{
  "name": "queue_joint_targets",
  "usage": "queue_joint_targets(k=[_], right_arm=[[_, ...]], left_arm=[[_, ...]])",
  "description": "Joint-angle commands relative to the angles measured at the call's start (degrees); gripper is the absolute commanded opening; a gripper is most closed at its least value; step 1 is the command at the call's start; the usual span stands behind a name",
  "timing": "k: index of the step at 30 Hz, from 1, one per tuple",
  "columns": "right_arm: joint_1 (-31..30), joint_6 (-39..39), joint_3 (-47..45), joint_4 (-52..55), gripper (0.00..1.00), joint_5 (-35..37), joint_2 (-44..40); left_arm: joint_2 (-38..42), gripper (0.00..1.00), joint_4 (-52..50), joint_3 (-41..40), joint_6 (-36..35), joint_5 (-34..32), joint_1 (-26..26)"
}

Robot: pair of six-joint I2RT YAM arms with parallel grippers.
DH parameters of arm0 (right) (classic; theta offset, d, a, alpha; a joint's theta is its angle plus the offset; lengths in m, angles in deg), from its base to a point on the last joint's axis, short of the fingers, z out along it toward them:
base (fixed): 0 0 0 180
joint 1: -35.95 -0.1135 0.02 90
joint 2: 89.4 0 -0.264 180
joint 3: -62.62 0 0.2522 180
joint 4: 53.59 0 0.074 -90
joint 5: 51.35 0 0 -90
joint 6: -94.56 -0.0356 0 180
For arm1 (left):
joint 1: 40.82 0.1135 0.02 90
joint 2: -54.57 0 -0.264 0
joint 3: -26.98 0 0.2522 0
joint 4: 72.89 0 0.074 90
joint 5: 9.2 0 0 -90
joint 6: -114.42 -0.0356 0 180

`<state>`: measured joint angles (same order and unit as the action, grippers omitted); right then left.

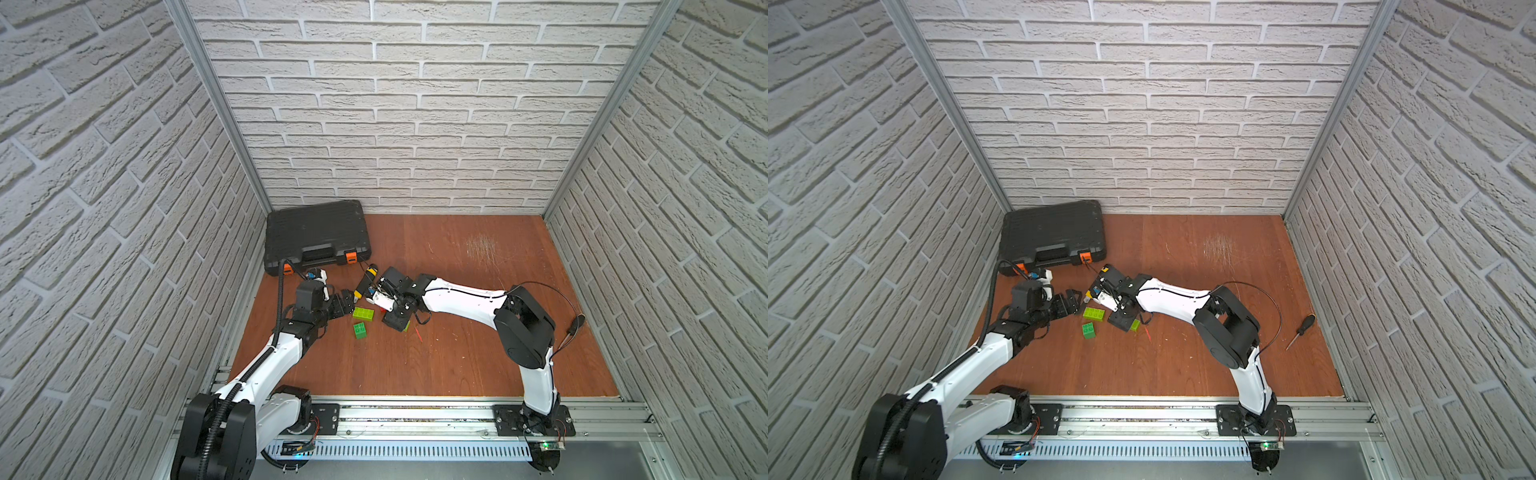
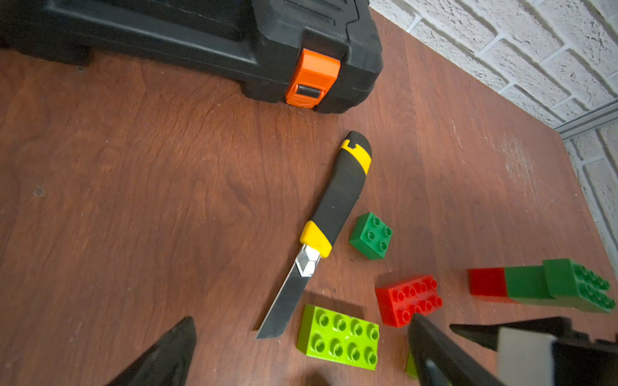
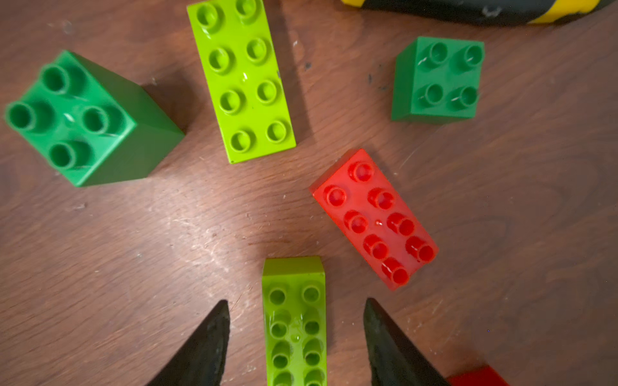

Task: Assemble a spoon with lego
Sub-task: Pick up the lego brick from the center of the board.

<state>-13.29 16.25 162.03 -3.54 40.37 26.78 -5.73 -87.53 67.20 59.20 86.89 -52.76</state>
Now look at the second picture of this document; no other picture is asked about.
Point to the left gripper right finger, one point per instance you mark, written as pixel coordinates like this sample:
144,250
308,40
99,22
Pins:
439,361

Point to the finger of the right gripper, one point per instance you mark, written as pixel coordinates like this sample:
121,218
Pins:
545,351

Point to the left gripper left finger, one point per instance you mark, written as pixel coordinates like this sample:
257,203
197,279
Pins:
167,362

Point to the red 2x4 lego brick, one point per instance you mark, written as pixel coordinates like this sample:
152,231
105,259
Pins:
400,302

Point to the green 2x4 lego brick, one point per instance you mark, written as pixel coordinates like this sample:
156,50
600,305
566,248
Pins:
572,285

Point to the small red lego brick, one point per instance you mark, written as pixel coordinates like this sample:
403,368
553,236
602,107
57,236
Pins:
489,284

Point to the small dark green lego brick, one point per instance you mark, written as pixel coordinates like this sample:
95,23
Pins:
528,285

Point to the lime 2x4 lego brick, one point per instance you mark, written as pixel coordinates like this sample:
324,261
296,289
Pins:
328,335

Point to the black plastic tool case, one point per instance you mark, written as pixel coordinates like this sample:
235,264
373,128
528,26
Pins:
319,55

